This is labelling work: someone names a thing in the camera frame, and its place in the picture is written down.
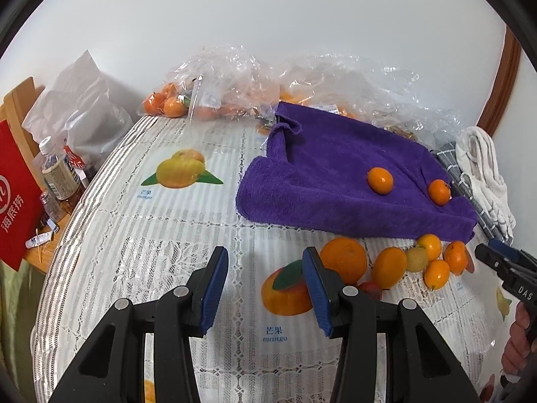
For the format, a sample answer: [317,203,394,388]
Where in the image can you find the wooden chair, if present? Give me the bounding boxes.
[3,76,47,156]

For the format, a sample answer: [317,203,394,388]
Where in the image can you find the white striped towel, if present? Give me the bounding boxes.
[455,127,518,244]

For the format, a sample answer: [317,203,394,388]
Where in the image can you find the yellow-orange kumquat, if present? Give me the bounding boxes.
[423,259,451,290]
[416,234,443,261]

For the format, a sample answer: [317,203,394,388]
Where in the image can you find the small red fruit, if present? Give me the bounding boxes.
[358,281,383,301]

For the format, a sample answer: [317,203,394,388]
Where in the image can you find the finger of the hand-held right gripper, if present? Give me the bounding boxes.
[487,238,525,261]
[475,244,519,280]

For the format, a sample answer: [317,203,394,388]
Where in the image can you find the small yellow-green fruit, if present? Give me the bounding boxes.
[405,247,429,273]

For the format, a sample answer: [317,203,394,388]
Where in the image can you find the white plastic bag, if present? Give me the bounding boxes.
[22,49,135,169]

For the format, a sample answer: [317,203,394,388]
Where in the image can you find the wooden side table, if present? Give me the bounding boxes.
[23,199,78,270]

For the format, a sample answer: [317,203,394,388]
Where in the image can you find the clear water bottle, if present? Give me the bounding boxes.
[39,136,82,201]

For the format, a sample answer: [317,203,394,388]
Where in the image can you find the grey checked cloth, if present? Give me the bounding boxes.
[434,140,504,241]

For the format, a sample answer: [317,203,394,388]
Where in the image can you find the pile of brown longans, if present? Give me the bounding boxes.
[369,109,422,140]

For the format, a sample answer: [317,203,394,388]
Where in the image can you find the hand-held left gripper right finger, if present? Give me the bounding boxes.
[302,247,481,403]

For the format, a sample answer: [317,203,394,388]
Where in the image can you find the small orange mandarin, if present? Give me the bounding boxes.
[372,247,408,289]
[367,167,395,196]
[443,240,470,276]
[428,179,452,206]

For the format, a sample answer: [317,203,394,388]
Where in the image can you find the person's right hand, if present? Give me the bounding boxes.
[501,301,537,380]

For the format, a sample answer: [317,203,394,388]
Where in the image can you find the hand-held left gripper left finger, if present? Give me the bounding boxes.
[48,245,230,403]

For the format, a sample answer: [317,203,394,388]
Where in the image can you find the pile of bagged mandarins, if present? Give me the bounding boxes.
[142,82,261,122]

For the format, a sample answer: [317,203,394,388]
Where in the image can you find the wooden door frame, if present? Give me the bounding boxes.
[476,25,523,139]

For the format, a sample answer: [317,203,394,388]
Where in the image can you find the fruit print lace tablecloth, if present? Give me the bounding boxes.
[31,113,537,403]

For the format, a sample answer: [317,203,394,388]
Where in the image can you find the purple towel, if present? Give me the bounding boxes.
[236,101,478,240]

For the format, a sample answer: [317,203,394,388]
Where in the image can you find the small white tube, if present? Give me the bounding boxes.
[26,231,56,249]

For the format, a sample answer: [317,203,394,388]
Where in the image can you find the large orange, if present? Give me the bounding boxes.
[320,237,368,286]

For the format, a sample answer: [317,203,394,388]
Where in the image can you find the clear plastic bag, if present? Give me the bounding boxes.
[140,45,280,123]
[256,54,462,145]

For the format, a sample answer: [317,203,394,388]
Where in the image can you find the green cloth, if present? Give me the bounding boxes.
[0,260,48,403]

